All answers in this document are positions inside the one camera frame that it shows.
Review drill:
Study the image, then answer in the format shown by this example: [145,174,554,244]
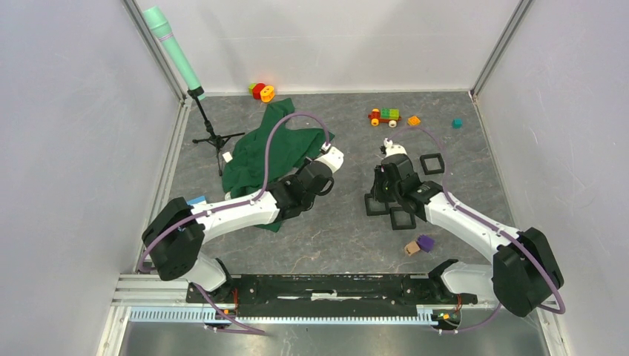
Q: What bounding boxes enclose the black display frame box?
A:
[363,194,390,217]

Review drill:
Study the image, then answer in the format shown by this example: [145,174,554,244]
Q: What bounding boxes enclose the green fabric garment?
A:
[222,97,336,234]

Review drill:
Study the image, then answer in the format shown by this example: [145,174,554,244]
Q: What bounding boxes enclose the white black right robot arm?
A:
[370,154,565,317]

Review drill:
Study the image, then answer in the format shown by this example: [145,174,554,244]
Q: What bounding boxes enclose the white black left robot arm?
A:
[142,155,343,303]

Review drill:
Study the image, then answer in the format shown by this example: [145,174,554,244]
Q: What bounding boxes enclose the orange toy brick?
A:
[406,116,421,126]

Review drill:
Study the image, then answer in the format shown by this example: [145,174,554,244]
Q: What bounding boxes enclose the colourful toy brick car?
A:
[368,108,401,128]

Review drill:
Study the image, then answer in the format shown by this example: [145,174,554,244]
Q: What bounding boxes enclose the tan wooden block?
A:
[404,241,421,256]

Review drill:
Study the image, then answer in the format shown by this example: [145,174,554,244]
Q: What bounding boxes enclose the purple toy block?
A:
[416,235,435,253]

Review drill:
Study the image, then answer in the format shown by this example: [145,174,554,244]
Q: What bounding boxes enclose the teal small cube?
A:
[452,118,463,129]

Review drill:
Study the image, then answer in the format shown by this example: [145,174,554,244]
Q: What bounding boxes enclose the black tripod microphone stand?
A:
[187,86,245,177]

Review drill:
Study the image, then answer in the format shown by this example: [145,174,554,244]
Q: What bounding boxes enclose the blue white toy brick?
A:
[187,196,206,205]

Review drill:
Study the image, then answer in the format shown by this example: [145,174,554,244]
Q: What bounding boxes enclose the red orange green toy blocks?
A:
[248,82,276,103]

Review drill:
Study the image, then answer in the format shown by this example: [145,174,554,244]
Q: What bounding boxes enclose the mint green microphone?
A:
[142,6,205,100]

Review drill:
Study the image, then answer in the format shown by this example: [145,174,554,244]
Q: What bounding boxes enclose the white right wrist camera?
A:
[380,138,407,158]

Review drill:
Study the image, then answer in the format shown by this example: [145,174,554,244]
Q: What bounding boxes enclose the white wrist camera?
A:
[380,138,407,158]
[315,144,344,174]

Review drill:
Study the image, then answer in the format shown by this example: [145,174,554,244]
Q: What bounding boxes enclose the black square frame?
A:
[419,153,446,176]

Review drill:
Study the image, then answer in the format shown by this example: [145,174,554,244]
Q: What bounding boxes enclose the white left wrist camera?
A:
[315,144,344,174]

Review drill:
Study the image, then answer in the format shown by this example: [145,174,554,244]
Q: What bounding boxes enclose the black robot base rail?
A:
[209,261,478,317]

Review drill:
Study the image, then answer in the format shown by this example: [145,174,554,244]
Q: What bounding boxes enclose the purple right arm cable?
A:
[388,125,567,335]

